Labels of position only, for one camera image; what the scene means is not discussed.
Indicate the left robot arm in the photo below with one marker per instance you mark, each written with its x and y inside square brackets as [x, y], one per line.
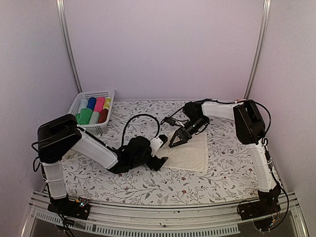
[57, 137]

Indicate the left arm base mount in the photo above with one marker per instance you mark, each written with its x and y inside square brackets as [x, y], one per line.
[70, 208]

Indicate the aluminium frame post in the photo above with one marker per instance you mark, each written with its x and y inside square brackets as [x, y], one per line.
[259, 47]
[67, 43]

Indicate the yellow-green dotted rolled towel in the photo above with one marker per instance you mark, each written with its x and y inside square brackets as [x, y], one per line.
[107, 103]

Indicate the left aluminium frame post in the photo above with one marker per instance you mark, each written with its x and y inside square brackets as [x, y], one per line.
[67, 43]

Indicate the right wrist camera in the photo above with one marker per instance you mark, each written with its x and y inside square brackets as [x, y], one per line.
[172, 121]

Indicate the right aluminium frame post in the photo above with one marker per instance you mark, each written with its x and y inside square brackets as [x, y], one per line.
[259, 47]

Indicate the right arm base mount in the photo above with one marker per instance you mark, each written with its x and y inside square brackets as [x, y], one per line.
[260, 208]

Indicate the patterned small bowl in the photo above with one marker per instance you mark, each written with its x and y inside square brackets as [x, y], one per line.
[240, 100]

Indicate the pink rolled towel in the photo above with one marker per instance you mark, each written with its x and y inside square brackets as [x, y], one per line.
[99, 104]

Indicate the cream white towel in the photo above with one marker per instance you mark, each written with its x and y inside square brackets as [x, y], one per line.
[192, 156]

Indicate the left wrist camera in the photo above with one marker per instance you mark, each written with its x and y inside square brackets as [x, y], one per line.
[157, 143]

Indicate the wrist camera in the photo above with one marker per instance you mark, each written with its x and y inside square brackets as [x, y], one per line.
[157, 143]
[172, 121]

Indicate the floral tablecloth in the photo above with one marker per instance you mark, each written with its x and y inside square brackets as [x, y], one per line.
[230, 176]

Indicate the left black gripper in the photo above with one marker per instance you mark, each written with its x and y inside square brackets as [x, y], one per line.
[157, 163]

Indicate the white plastic basket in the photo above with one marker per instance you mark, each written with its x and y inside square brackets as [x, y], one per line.
[98, 128]

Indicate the front aluminium rail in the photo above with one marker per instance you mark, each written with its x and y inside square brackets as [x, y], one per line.
[109, 219]

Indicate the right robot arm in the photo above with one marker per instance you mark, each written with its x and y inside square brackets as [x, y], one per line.
[250, 131]

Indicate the maroon rolled towel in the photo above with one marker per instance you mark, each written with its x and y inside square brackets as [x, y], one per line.
[103, 116]

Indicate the light blue rolled towel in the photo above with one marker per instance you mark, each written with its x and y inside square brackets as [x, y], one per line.
[83, 104]

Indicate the sage green rolled towel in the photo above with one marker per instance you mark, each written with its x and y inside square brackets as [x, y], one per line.
[94, 117]

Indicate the dark blue rolled towel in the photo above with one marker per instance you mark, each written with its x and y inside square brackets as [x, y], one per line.
[91, 103]

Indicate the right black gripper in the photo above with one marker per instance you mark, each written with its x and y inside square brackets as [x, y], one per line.
[171, 145]

